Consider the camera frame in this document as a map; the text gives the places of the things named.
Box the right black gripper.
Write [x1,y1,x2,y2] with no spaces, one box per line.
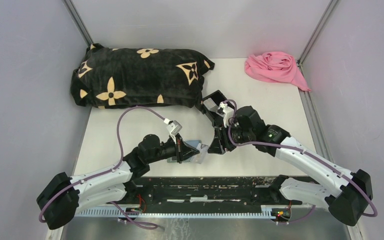
[207,120,254,155]

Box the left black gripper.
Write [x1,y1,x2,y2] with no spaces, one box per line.
[147,132,199,164]

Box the green card holder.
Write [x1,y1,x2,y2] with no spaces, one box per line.
[166,140,208,164]

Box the silver credit card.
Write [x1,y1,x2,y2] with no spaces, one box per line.
[192,143,209,164]

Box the black card box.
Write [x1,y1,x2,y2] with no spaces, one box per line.
[202,90,237,128]

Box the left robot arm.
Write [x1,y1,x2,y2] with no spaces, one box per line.
[36,134,200,230]

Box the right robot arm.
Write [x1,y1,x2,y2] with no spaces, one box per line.
[204,102,378,226]

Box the stack of cards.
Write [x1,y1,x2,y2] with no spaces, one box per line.
[203,98,219,113]

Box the pink cloth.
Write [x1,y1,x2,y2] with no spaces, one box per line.
[244,51,311,92]

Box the black floral pillow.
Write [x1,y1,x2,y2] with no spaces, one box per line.
[69,43,215,109]

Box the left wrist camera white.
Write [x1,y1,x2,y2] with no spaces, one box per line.
[163,118,183,142]

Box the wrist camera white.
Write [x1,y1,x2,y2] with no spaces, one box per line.
[217,102,234,128]
[163,118,183,142]

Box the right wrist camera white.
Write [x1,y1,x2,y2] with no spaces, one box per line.
[217,102,234,128]

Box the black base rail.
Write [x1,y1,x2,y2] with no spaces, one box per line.
[72,176,312,215]

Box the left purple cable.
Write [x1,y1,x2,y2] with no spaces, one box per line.
[38,105,171,231]

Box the purple cable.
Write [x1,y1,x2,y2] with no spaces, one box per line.
[223,99,378,225]
[38,105,171,231]

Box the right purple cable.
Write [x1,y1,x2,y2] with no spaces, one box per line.
[223,99,378,225]

